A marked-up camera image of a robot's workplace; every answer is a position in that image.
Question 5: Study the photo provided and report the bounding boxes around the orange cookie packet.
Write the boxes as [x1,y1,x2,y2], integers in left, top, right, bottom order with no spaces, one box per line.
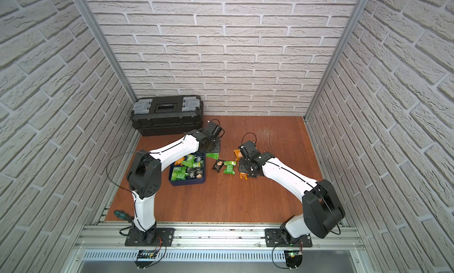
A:
[240,172,248,180]
[234,150,243,161]

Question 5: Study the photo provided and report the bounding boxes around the green cookie packet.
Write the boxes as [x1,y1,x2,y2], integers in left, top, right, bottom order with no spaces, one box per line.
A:
[223,161,236,175]
[205,152,219,160]

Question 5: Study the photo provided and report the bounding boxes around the black cookie packet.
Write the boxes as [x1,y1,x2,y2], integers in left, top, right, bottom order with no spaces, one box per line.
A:
[212,159,225,173]

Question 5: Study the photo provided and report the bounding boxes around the dark blue storage box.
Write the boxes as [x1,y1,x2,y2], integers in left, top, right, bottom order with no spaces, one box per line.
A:
[169,152,206,186]

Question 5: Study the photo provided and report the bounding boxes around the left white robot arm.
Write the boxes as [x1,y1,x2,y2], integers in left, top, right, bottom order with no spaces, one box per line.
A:
[128,125,225,233]

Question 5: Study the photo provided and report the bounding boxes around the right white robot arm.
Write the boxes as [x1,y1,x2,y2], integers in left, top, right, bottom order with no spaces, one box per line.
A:
[239,152,345,245]

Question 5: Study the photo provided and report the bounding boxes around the black plastic toolbox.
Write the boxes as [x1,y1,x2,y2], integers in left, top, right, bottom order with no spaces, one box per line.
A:
[131,95,203,137]

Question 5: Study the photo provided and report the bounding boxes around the right control board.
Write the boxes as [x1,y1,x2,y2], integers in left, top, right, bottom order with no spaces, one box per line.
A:
[284,251,303,270]

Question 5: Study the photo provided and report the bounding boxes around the control board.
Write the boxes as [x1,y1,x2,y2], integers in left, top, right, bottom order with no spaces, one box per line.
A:
[135,249,160,269]
[284,251,303,270]

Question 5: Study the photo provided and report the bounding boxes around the left control board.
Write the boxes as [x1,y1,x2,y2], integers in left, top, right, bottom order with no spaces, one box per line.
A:
[135,249,160,269]

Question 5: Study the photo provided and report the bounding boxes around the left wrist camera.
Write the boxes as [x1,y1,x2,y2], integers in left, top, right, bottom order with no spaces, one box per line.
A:
[204,120,225,138]

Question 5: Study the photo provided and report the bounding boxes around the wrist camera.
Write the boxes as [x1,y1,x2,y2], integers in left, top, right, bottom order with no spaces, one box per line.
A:
[204,120,225,138]
[240,141,260,160]

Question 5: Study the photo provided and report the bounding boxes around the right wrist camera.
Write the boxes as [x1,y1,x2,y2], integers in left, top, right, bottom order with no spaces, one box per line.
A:
[240,141,260,160]

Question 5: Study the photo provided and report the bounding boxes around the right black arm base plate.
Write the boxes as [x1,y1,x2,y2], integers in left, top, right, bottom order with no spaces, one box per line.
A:
[264,228,313,248]

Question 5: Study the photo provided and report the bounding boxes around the green handled tool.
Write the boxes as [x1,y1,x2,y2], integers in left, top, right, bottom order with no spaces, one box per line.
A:
[114,210,134,223]

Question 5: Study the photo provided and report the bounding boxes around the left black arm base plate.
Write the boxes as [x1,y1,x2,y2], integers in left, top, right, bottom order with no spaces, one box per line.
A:
[125,228,176,247]

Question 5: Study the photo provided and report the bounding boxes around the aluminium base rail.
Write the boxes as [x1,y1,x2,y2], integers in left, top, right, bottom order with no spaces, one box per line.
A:
[72,222,365,262]

